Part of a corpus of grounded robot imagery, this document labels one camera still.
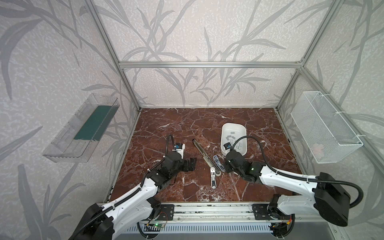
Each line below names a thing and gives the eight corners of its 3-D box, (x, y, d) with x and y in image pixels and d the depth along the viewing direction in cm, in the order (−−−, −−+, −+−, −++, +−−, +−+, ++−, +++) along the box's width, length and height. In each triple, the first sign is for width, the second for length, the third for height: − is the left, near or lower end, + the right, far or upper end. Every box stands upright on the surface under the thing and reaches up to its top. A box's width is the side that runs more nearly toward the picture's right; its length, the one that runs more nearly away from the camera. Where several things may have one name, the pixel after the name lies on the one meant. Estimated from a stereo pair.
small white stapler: (210, 188, 83) (211, 187, 81) (210, 169, 90) (210, 167, 88) (216, 188, 83) (216, 187, 81) (215, 169, 90) (215, 167, 88)
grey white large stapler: (217, 177, 87) (218, 175, 85) (191, 142, 102) (191, 140, 100) (222, 174, 88) (222, 172, 86) (195, 140, 104) (195, 138, 101)
